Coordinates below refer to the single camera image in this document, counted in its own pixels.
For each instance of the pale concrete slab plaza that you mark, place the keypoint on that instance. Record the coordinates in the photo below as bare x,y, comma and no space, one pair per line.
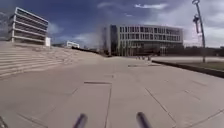
126,90

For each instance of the group of people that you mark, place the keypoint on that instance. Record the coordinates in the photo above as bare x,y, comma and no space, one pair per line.
143,58

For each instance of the large glass fronted building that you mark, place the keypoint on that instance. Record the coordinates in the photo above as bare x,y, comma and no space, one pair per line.
146,38

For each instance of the small white building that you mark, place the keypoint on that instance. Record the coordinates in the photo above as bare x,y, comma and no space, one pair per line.
72,44

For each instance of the robot's own part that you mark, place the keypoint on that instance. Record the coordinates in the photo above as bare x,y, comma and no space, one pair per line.
143,120
80,121

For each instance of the wide pale stone steps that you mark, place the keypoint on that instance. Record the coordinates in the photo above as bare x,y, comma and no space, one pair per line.
23,58

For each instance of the dark row of trees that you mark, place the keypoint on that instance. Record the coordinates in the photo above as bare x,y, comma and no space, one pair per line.
203,50

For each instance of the white layered office building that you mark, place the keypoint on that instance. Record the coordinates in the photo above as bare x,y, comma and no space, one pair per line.
28,26

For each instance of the tall grey lamp pole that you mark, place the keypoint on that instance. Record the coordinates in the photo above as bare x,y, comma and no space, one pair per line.
201,30

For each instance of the grass strip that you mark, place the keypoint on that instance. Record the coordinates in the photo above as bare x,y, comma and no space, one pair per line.
208,65

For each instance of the dark low kerb wall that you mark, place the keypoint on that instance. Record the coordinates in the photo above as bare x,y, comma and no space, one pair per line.
190,67

